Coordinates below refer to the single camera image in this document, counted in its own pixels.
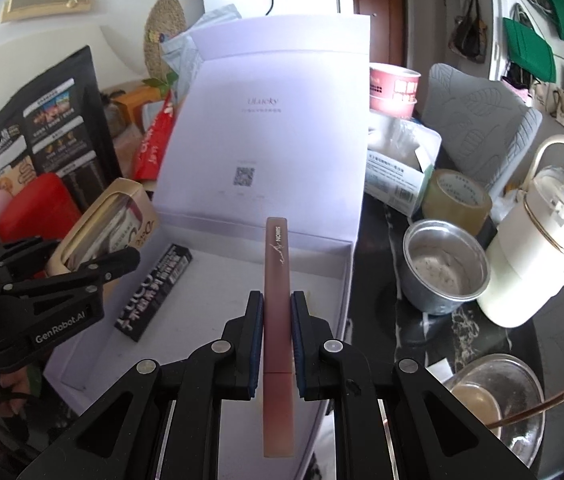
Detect white kettle with handle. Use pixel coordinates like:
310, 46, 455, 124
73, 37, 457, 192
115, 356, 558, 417
477, 136, 564, 328

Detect white napkin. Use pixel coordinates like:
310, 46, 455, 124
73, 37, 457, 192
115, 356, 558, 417
424, 357, 455, 386

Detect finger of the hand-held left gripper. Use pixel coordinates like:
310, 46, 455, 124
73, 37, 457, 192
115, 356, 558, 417
0, 240, 62, 281
4, 249, 141, 306

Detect brown door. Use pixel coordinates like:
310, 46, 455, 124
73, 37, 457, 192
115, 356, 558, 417
352, 0, 407, 68

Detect round woven mat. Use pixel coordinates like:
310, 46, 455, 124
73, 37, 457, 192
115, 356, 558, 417
143, 0, 187, 86

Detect pink cosmetic tube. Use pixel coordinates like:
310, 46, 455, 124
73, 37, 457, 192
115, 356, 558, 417
263, 216, 297, 458

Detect glass mug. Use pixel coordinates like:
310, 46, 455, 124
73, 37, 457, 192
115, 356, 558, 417
442, 353, 548, 468

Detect black long printed box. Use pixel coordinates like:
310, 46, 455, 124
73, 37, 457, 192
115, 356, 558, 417
114, 243, 193, 343

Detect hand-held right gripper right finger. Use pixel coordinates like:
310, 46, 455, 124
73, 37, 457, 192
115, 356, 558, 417
292, 291, 538, 480

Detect cream handbag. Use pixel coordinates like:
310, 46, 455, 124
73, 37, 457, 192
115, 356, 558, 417
532, 77, 564, 138

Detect brown handbag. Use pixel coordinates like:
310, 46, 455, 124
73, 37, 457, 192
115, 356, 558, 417
449, 0, 488, 63

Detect red canister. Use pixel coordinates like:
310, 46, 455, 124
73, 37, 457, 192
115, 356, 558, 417
0, 172, 82, 248

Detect metal bowl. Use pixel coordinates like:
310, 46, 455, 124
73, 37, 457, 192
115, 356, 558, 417
402, 219, 492, 316

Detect black oat bag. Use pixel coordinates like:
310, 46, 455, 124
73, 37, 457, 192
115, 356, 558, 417
0, 45, 122, 196

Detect beige window box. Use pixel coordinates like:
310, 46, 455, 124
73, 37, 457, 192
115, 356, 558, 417
46, 177, 161, 291

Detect green hanging bags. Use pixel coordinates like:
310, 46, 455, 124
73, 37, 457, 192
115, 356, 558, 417
503, 17, 558, 83

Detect grey cushioned chair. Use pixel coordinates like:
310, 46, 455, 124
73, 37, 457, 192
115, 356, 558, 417
419, 62, 543, 196

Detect white printed paper packet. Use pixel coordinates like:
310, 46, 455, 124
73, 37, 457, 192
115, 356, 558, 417
161, 35, 207, 106

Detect white gift box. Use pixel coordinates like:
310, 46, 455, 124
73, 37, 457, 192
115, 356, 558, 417
43, 14, 373, 480

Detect pink paper cup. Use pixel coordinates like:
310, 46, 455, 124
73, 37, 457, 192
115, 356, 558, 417
369, 62, 421, 120

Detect person's left hand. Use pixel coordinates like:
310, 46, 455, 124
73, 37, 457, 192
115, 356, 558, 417
0, 370, 42, 461

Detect gold spoon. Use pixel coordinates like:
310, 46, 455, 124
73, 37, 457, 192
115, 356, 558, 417
484, 379, 564, 431

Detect silver zip pouch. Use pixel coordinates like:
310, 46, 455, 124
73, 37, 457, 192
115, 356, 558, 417
189, 4, 243, 36

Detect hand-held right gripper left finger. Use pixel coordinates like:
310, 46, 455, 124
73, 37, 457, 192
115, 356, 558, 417
16, 292, 265, 480

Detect clear tape roll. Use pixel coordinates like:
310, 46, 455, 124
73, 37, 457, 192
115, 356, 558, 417
422, 169, 493, 236

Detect clear plastic bag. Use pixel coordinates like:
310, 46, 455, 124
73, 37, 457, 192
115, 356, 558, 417
367, 112, 443, 171

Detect red snack packet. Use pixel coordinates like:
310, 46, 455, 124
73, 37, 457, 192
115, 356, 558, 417
133, 91, 175, 183

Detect white green carton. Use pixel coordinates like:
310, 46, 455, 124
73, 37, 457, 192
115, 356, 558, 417
364, 152, 435, 218

